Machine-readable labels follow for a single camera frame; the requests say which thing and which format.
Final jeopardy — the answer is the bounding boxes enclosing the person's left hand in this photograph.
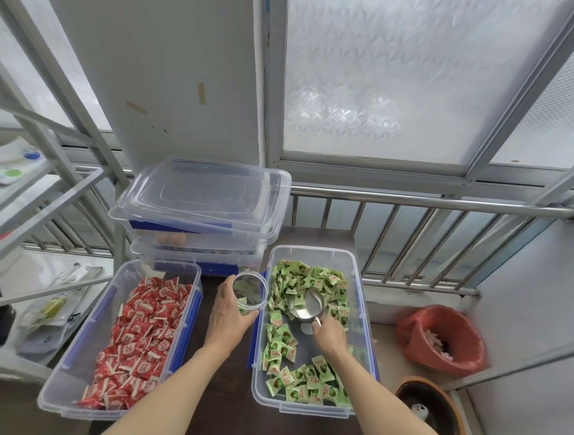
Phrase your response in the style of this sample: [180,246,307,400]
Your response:
[204,274,261,356]

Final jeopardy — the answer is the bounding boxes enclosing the person's right hand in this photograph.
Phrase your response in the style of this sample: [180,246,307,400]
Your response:
[310,315,355,360]

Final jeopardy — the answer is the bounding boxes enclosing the clear round plastic jar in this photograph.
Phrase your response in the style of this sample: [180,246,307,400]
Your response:
[232,270,269,315]

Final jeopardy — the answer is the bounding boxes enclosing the metal scoop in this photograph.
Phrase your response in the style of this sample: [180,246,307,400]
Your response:
[287,287,333,329]

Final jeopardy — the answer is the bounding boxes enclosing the person's right forearm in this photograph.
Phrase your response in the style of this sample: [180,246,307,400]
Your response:
[326,349,439,435]

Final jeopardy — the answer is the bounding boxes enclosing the person's left forearm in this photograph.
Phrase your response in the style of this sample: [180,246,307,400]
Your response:
[100,341,227,435]

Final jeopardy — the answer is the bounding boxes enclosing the pile of green candy packets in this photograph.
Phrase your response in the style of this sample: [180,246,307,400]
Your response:
[261,259,353,408]

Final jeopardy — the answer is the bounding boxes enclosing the clear bin holding green candies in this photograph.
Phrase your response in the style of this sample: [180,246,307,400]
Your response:
[250,245,380,416]

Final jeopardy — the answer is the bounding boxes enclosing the clear storage box blue clips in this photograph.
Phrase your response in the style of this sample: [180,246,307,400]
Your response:
[127,219,271,258]
[130,238,266,275]

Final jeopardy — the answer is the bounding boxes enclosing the pile of red candy packets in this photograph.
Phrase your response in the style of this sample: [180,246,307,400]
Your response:
[78,275,192,411]

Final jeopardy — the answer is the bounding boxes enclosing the white paper trash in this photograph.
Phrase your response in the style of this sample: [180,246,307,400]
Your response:
[422,328,454,361]

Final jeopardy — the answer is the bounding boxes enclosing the clear plastic bin lid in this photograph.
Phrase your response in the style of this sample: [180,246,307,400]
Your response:
[109,163,280,246]
[133,156,292,243]

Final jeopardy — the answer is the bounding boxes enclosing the red trash bin with bag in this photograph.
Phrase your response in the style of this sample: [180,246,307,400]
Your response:
[395,305,489,377]

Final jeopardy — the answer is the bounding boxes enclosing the brown ceramic pot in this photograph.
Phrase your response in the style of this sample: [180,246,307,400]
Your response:
[395,376,468,435]

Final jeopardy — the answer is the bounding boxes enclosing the stainless steel railing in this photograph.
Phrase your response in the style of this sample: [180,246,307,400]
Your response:
[22,163,574,297]

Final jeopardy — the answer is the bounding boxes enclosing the clear plastic packet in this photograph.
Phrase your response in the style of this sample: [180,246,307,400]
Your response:
[48,263,105,287]

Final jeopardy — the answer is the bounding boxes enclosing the clear bin holding red candies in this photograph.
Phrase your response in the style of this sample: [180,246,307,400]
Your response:
[37,259,204,425]

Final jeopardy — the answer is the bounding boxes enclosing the clear packet with yellow-green item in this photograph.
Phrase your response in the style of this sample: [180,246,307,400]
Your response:
[19,287,90,332]

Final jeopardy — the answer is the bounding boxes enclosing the grey metal shelf rack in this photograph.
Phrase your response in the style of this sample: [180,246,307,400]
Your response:
[0,0,132,375]

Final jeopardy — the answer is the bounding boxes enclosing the white bag with coloured dots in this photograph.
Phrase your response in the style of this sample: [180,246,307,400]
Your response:
[0,136,55,187]

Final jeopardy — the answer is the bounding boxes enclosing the frosted glass window frame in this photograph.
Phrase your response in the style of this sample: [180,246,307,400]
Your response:
[262,0,574,183]

